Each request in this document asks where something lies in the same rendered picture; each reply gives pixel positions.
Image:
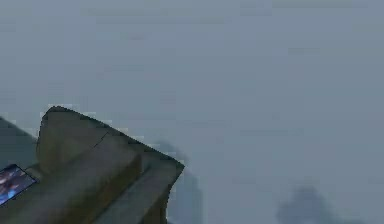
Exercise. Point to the olive grey sofa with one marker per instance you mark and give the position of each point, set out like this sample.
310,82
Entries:
86,166

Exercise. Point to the laptop with blue screen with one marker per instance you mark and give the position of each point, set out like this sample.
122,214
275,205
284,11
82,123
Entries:
11,183

